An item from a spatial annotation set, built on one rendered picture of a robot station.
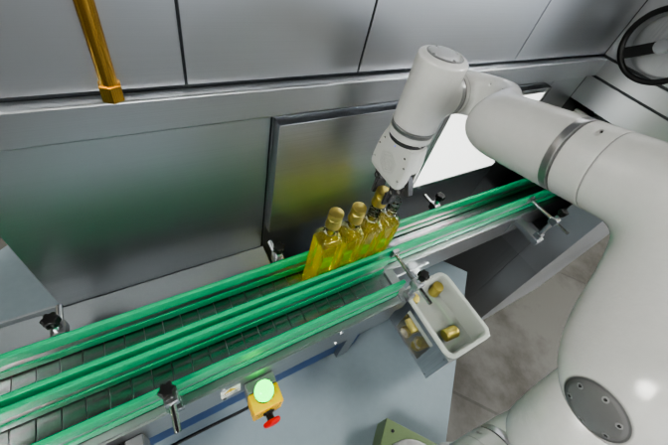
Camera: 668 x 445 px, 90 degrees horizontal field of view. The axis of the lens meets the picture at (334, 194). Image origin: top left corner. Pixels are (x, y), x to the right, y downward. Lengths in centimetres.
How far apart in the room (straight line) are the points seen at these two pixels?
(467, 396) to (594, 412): 184
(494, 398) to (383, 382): 117
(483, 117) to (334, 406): 93
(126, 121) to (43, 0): 16
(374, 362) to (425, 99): 89
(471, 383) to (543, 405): 171
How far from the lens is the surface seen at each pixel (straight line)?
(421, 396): 126
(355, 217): 75
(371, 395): 120
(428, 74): 57
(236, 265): 96
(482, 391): 228
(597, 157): 42
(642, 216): 40
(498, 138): 47
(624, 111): 148
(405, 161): 65
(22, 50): 57
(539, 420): 57
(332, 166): 80
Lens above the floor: 188
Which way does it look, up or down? 46 degrees down
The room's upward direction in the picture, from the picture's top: 17 degrees clockwise
